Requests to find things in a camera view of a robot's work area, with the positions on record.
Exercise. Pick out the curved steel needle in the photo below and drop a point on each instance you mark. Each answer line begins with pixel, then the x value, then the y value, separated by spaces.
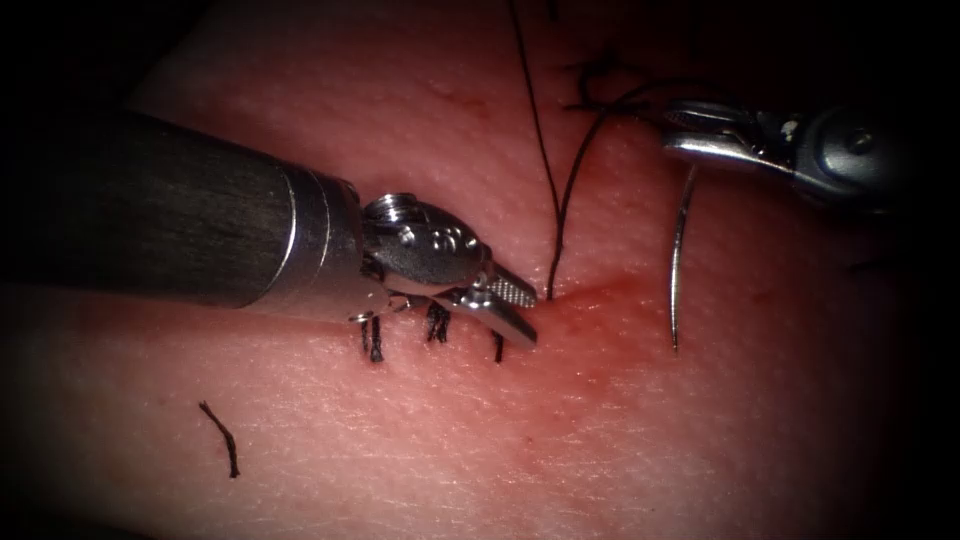
pixel 679 255

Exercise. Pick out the short cut black thread piece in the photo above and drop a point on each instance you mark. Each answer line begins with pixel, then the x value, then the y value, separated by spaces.
pixel 223 439

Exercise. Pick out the right arm needle driver jaw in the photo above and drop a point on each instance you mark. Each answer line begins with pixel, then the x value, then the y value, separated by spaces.
pixel 720 150
pixel 712 116

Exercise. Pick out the left arm needle driver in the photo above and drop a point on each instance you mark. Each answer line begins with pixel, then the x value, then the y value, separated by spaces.
pixel 424 244

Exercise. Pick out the right arm needle driver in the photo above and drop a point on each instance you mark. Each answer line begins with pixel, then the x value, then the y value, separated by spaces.
pixel 840 154

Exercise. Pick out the tissue pad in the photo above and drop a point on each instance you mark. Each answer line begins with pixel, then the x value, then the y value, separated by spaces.
pixel 480 420

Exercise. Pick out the left arm needle driver jaw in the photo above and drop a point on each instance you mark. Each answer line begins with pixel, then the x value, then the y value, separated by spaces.
pixel 514 289
pixel 499 315

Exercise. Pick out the black stitching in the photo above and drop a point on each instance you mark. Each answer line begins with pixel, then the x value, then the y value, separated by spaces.
pixel 439 326

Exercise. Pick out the dark left arm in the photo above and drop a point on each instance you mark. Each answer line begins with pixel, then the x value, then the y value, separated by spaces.
pixel 172 214

